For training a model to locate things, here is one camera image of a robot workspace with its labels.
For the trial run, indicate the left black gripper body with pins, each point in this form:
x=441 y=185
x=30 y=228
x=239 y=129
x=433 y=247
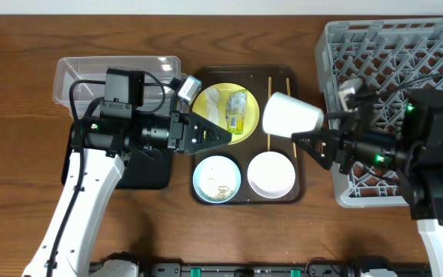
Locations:
x=176 y=132

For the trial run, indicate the yellow round plate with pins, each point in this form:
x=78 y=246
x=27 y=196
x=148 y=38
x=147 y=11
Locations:
x=252 y=112

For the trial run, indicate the black plastic tray bin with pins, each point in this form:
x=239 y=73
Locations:
x=144 y=173

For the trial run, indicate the right wooden chopstick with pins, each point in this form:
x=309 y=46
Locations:
x=288 y=90

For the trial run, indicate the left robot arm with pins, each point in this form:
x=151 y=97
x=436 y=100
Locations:
x=66 y=249

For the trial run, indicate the dark brown serving tray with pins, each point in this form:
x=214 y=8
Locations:
x=255 y=79

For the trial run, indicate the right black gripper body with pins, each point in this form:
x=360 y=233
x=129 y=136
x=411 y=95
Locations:
x=352 y=129

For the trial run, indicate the left wooden chopstick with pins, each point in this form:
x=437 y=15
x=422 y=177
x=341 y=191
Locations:
x=269 y=96

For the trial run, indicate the white pink bowl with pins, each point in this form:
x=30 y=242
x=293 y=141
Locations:
x=271 y=175

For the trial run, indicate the rice food scraps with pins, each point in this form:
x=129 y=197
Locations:
x=219 y=192

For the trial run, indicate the white cup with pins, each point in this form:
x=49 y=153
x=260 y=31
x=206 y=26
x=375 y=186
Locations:
x=284 y=115

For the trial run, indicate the light blue bowl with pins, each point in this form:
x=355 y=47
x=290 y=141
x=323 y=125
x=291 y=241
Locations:
x=216 y=170

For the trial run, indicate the clear plastic bin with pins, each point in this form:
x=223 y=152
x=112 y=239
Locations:
x=70 y=69

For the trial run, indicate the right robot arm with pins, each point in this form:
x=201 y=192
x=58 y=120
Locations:
x=415 y=154

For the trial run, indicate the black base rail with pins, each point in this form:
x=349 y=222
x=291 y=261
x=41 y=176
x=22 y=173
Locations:
x=318 y=268

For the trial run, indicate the grey dishwasher rack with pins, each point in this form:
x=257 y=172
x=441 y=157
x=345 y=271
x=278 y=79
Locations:
x=384 y=54

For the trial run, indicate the green snack wrapper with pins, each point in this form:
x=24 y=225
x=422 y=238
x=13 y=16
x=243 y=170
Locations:
x=235 y=111

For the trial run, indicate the wooden chopstick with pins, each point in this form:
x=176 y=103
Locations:
x=269 y=96
x=288 y=90

